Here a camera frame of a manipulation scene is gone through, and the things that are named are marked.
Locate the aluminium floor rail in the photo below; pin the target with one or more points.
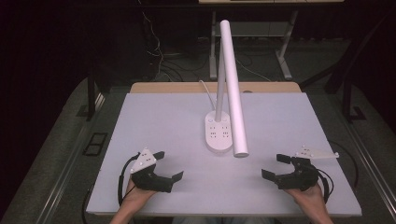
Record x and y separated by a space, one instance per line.
370 168
65 174

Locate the person's right hand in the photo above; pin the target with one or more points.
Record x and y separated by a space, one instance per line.
309 197

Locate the white desk lamp with sockets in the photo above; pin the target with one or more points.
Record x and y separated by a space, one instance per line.
234 93

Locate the grey metal desk frame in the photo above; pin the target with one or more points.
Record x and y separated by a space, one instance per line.
281 53

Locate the person's left hand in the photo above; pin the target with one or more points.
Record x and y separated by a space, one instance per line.
134 196

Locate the black metal stand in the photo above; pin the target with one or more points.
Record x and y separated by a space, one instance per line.
347 102
91 93

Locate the white foam board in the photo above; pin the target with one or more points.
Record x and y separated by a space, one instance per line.
174 124

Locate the black floor frame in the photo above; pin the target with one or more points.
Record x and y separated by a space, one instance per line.
95 144

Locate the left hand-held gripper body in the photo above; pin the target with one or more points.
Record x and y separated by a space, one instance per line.
149 180

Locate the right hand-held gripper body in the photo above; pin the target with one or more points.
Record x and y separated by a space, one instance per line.
300 179

